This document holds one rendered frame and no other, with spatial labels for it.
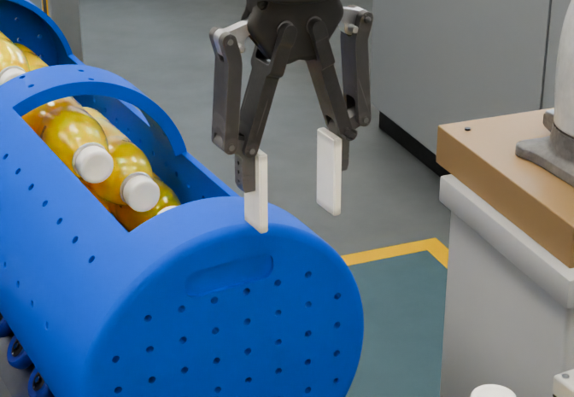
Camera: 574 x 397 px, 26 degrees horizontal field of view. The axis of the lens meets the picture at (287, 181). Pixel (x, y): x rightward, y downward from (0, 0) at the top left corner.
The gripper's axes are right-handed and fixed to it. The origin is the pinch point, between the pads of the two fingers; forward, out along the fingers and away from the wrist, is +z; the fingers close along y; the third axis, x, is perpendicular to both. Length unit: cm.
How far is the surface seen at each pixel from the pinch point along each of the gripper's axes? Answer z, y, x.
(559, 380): 18.0, -19.6, 12.8
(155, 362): 15.4, 11.8, -3.0
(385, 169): 125, -165, -238
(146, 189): 15.3, -1.1, -36.2
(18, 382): 35, 16, -35
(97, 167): 11.3, 4.5, -35.9
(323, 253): 9.0, -4.8, -3.0
